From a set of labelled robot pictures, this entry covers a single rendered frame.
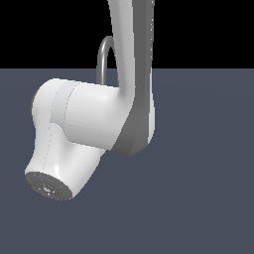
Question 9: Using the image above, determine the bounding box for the grey curved faucet spout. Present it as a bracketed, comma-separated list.
[95, 35, 117, 86]

